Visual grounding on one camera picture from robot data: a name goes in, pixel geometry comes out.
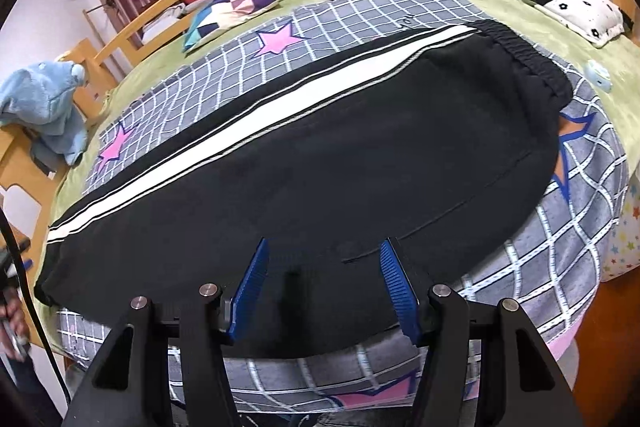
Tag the colourful geometric pillow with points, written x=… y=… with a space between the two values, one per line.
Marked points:
x=225 y=9

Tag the black pants with white stripe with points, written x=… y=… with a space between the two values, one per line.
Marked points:
x=350 y=157

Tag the white pillow with black flowers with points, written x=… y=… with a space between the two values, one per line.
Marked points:
x=575 y=7

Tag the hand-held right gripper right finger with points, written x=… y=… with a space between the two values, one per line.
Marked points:
x=397 y=287

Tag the grey checked blanket pink stars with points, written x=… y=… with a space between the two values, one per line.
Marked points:
x=350 y=14

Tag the star-printed pale cloth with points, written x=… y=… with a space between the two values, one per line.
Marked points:
x=625 y=247

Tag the person's left hand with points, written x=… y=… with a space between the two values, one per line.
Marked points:
x=14 y=324

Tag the wooden rack pole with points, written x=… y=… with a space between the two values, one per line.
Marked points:
x=102 y=9

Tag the small light blue toy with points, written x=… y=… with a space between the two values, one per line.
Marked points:
x=597 y=74

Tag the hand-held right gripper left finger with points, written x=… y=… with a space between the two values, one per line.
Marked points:
x=255 y=274

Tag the folded white clothes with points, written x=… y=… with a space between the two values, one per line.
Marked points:
x=167 y=14

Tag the blue plush toy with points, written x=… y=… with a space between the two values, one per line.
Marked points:
x=40 y=102

